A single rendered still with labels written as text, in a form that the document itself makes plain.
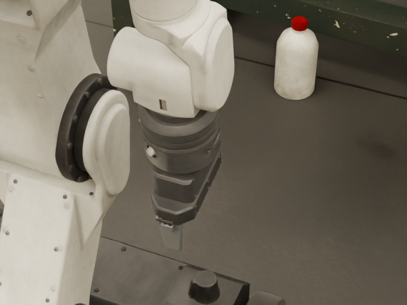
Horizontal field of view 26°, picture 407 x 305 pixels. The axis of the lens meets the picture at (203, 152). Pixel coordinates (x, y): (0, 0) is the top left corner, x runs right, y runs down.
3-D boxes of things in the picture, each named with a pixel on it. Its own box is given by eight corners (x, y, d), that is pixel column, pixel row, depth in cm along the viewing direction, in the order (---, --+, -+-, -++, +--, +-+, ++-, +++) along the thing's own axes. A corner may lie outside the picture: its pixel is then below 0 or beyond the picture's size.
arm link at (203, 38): (215, 126, 91) (206, 34, 80) (136, 104, 93) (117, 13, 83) (237, 81, 94) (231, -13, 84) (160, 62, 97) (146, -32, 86)
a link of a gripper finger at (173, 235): (163, 240, 110) (158, 212, 105) (188, 247, 109) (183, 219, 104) (158, 250, 109) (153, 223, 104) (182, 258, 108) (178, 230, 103)
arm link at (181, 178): (203, 235, 102) (197, 173, 93) (128, 213, 105) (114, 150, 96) (240, 155, 110) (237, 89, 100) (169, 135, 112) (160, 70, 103)
